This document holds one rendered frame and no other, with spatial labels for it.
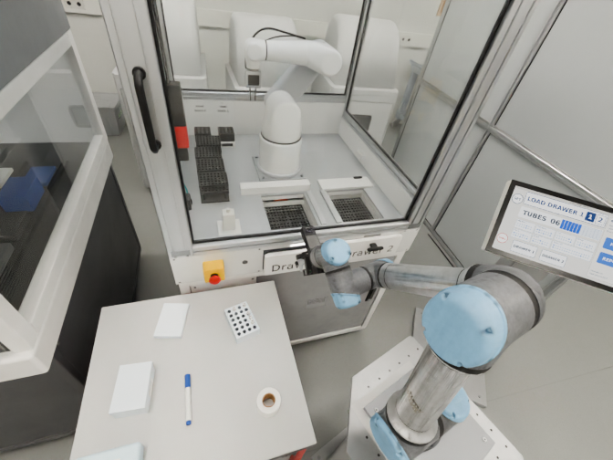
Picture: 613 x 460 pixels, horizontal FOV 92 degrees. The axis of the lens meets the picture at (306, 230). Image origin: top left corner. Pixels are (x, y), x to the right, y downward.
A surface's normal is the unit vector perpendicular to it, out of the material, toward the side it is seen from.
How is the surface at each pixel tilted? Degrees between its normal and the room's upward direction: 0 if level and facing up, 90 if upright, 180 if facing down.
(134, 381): 0
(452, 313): 80
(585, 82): 90
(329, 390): 0
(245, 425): 0
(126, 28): 90
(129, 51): 90
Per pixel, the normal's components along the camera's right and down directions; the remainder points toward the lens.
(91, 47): 0.24, 0.68
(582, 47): -0.96, 0.07
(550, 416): 0.13, -0.72
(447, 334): -0.84, 0.11
